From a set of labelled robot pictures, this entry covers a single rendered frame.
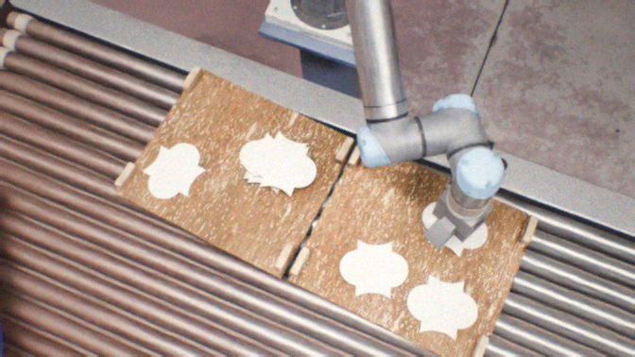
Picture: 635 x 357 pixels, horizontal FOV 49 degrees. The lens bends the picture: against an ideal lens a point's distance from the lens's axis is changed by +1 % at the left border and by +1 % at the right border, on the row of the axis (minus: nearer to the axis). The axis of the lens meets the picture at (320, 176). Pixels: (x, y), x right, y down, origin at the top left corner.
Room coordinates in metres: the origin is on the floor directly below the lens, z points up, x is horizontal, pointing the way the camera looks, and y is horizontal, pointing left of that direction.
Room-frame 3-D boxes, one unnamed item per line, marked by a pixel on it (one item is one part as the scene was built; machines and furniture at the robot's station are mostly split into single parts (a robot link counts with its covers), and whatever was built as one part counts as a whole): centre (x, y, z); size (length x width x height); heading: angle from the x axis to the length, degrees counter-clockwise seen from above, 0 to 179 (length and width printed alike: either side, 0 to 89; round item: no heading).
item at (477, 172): (0.42, -0.27, 1.20); 0.09 x 0.08 x 0.11; 7
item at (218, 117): (0.60, 0.18, 0.93); 0.41 x 0.35 x 0.02; 58
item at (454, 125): (0.52, -0.24, 1.20); 0.11 x 0.11 x 0.08; 7
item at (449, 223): (0.41, -0.25, 1.05); 0.12 x 0.09 x 0.16; 128
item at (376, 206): (0.38, -0.18, 0.93); 0.41 x 0.35 x 0.02; 59
